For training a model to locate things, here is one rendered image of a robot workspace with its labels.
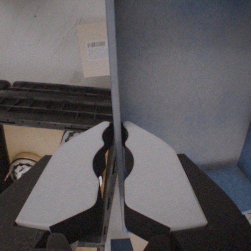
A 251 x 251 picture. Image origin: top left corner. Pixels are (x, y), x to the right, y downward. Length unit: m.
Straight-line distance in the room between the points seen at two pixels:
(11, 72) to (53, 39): 0.15
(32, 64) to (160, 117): 0.45
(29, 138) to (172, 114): 0.39
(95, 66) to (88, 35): 0.07
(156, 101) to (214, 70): 0.06
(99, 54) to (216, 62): 0.32
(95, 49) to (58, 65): 0.14
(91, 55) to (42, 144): 0.24
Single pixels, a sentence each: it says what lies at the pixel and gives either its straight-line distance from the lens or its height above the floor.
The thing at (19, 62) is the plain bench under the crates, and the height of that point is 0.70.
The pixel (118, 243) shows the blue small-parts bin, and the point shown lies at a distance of 1.06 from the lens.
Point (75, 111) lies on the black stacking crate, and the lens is 0.40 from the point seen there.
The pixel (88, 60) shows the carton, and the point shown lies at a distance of 0.46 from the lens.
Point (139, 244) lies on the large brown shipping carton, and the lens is 0.71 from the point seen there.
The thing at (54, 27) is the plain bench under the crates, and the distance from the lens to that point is 0.55.
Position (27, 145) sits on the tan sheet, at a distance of 0.53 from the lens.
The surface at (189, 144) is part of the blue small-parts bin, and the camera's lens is 0.21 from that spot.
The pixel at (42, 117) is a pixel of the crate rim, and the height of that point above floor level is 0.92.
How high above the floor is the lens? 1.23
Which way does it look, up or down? 61 degrees down
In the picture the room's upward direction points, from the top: 172 degrees clockwise
